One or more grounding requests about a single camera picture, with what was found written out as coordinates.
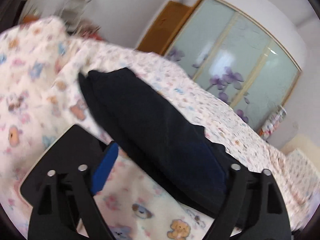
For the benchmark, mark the black pants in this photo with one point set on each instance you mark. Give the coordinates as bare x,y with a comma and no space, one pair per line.
158,138

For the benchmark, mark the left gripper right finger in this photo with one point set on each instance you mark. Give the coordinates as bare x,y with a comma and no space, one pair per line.
245,204

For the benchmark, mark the clear tube of plush toys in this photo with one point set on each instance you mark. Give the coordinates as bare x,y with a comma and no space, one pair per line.
272,122

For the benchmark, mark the animal print pillow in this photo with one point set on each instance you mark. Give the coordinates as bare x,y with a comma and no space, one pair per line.
302,176

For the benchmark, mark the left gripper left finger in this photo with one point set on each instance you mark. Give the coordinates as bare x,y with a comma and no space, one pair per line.
61,187

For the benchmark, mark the brown wooden door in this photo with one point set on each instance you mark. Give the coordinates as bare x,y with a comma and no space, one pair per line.
164,28

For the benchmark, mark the cartoon animal print blanket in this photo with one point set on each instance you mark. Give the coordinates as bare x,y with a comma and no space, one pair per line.
41,99

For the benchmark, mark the frosted glass floral wardrobe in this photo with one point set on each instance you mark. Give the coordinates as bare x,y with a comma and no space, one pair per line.
234,58

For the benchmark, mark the red items on floor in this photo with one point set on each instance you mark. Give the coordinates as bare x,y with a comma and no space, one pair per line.
88,30

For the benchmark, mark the cream headboard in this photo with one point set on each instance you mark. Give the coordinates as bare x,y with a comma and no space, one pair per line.
303,143

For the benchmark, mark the white metal shelf rack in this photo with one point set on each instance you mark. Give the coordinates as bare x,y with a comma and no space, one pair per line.
71,11

